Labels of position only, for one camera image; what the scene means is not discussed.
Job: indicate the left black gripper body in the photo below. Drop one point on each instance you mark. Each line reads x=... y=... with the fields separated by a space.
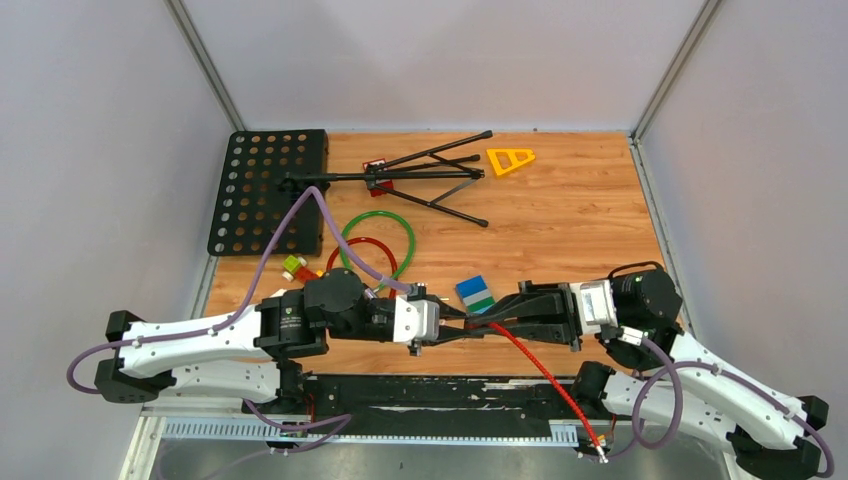
x=376 y=318

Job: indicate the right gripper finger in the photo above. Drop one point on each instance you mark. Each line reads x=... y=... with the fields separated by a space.
x=521 y=307
x=552 y=333

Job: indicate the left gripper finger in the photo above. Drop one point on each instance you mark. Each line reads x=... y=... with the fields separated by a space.
x=448 y=334
x=447 y=312

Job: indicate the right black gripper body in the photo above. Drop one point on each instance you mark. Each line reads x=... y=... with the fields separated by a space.
x=571 y=307

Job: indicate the green cable lock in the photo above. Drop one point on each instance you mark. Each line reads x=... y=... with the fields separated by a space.
x=384 y=221

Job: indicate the red cable lock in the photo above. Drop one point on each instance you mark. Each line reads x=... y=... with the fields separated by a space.
x=372 y=252

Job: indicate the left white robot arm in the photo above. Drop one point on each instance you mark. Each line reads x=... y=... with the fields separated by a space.
x=253 y=354

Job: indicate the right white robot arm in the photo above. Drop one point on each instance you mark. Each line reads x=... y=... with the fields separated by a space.
x=660 y=376

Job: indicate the blue green white brick stack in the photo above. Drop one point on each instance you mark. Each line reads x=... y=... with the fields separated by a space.
x=475 y=295

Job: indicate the red yellow toy brick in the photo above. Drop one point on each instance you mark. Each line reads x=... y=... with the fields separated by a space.
x=304 y=274

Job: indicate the green toy brick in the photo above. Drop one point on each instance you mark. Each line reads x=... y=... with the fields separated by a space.
x=294 y=268

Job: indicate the red label card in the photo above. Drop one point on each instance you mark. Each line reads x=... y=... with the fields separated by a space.
x=379 y=184

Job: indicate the yellow plastic triangle piece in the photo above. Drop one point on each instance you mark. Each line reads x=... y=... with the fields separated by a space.
x=505 y=161

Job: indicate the black perforated music stand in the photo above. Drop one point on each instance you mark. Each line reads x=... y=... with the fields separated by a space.
x=265 y=172

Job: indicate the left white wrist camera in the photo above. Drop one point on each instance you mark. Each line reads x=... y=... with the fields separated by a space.
x=415 y=321

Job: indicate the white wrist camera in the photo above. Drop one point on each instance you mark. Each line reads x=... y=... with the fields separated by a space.
x=415 y=321
x=597 y=313

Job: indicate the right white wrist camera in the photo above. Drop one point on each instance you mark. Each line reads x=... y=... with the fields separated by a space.
x=597 y=313

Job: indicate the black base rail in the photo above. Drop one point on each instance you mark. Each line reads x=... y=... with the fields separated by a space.
x=430 y=406

